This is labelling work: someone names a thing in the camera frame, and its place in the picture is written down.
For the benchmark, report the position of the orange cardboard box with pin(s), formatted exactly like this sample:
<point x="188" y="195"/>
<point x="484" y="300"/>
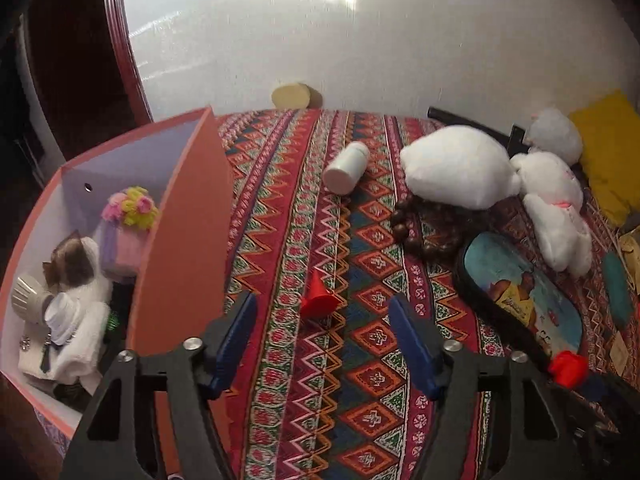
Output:
<point x="185" y="240"/>

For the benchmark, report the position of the yellow pillow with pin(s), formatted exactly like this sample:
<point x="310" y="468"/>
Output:
<point x="610" y="150"/>

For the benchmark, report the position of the white plush toy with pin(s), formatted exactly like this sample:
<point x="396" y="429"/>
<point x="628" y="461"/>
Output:
<point x="460" y="165"/>

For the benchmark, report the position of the red patterned blanket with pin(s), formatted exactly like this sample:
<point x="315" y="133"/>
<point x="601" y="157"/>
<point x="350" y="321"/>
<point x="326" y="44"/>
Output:
<point x="350" y="385"/>

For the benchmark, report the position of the black metal rod tool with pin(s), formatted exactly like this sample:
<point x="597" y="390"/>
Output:
<point x="480" y="127"/>

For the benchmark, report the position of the teal soft item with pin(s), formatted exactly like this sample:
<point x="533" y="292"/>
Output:
<point x="617" y="290"/>

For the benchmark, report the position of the white ribbed paper cup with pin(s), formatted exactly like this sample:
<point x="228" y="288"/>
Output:
<point x="27" y="300"/>

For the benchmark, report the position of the yellow round object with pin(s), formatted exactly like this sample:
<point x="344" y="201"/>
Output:
<point x="292" y="95"/>

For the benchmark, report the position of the white plastic bottle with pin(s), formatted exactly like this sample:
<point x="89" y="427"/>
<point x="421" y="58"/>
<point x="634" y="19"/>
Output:
<point x="345" y="170"/>

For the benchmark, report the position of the red plastic cone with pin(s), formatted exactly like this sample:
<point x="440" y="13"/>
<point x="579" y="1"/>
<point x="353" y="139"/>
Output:
<point x="567" y="367"/>
<point x="317" y="302"/>

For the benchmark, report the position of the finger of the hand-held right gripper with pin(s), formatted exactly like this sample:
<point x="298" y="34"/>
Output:
<point x="597" y="387"/>

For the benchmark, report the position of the white fluffy ball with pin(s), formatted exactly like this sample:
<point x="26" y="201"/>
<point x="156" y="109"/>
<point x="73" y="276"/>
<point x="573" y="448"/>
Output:
<point x="552" y="132"/>

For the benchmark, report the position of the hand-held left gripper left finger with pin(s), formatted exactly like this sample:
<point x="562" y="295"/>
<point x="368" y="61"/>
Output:
<point x="235" y="340"/>

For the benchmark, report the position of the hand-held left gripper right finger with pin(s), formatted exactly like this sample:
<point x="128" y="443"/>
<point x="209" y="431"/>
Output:
<point x="412" y="345"/>

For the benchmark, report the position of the dark red wooden door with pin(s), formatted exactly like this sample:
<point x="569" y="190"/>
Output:
<point x="75" y="60"/>

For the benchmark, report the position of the brown furry toy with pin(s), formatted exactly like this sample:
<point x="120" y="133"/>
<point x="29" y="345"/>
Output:
<point x="70" y="260"/>

